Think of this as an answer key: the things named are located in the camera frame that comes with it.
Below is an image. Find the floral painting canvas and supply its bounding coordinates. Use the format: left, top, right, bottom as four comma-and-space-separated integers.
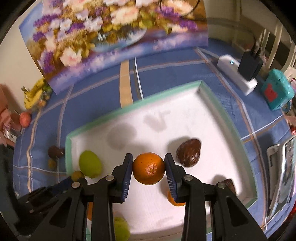
19, 1, 208, 93

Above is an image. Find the orange tangerine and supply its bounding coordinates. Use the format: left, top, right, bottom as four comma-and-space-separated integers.
166, 189, 186, 207
132, 153, 165, 185
87, 202, 93, 221

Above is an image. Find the dark brown wrinkled avocado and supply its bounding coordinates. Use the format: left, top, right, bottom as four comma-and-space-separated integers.
176, 138, 202, 167

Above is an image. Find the small brown kiwi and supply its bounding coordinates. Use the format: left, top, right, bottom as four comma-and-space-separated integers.
71, 170, 85, 182

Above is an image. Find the large brown wrinkled avocado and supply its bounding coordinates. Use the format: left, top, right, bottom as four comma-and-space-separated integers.
222, 179, 236, 195

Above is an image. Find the black power adapter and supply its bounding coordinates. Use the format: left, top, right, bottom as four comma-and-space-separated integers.
238, 52, 263, 81

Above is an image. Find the smartphone on stand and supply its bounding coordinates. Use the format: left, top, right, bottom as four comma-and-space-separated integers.
267, 136, 295, 219

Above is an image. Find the elongated dark brown avocado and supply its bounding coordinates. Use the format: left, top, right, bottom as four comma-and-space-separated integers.
48, 146, 65, 159

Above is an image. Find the black charging cable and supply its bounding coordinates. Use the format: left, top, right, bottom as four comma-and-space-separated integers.
159, 0, 202, 18

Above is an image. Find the small green apple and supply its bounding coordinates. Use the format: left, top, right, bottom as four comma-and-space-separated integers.
114, 217, 130, 241

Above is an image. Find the teal toy box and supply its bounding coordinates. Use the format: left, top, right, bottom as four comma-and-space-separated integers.
261, 69, 295, 110

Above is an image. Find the white lattice chair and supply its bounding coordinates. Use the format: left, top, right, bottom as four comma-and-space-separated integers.
204, 1, 295, 79

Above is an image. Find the white tray green rim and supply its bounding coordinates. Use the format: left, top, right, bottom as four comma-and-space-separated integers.
65, 81, 257, 240

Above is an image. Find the pink flower bouquet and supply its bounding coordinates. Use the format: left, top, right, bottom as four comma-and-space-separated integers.
1, 85, 23, 147

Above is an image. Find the blue plaid tablecloth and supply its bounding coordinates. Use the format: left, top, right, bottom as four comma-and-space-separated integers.
13, 40, 295, 236

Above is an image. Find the yellow banana bunch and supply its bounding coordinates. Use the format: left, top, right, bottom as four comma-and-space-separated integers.
22, 78, 53, 111

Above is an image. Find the small tan round fruit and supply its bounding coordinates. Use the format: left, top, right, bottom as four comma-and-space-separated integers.
48, 159, 57, 171

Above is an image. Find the white power strip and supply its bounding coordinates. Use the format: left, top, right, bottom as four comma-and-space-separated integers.
217, 55, 258, 96

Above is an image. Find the red peach fruit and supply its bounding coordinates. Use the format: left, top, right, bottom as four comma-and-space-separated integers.
20, 111, 32, 128

